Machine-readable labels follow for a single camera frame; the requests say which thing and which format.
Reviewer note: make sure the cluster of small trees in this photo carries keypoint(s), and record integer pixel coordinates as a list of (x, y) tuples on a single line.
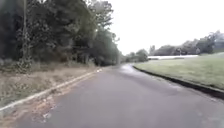
[(137, 56)]

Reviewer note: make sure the grey asphalt road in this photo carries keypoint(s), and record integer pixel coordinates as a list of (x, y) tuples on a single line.
[(133, 100)]

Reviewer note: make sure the long white building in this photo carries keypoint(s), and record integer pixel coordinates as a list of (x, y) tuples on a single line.
[(170, 57)]

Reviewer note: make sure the wood of tall trees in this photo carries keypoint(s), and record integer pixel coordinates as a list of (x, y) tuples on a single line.
[(56, 30)]

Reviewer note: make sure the pale kerb strip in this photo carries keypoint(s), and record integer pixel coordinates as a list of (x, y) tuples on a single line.
[(50, 90)]

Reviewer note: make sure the dark stone kerb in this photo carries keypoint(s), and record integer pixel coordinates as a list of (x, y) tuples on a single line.
[(180, 82)]

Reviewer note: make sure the grass slope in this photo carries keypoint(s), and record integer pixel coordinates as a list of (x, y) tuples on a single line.
[(190, 68)]

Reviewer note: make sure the row of distant trees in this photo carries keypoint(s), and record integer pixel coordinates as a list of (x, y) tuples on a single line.
[(196, 46)]

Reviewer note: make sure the dry grass verge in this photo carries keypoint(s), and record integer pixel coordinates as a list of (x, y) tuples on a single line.
[(26, 83)]

